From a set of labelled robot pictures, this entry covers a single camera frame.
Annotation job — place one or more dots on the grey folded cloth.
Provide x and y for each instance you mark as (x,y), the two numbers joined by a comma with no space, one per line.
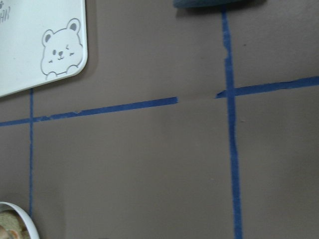
(201,3)

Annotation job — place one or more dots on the bread slice in bowl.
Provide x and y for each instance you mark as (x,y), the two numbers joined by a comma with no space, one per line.
(12,226)

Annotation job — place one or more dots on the white bowl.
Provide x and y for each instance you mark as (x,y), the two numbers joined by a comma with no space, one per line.
(25,217)

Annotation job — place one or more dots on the white bear tray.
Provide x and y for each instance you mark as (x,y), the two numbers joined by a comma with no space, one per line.
(41,41)

